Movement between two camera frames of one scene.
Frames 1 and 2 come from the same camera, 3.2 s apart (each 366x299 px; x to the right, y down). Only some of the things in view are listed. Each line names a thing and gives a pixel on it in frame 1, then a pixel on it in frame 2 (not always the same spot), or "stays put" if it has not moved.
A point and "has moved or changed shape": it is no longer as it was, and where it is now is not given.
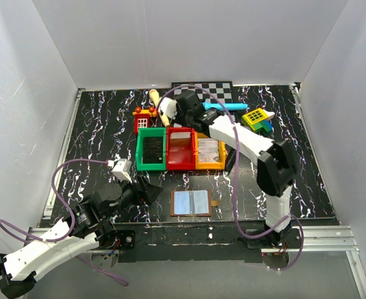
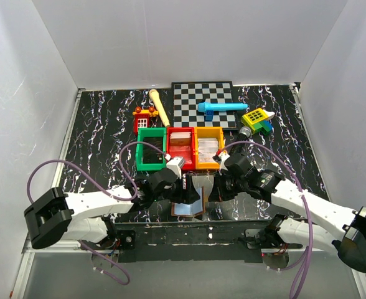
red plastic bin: [180, 152] stays put
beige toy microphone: [155, 97] stays put
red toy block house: [141, 118] stays put
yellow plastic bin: [221, 154] stays put
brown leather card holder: [192, 203] has moved or changed shape
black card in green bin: [152, 150] stays put
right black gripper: [177, 119] → [218, 194]
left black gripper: [144, 189] → [188, 195]
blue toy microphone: [230, 106] stays put
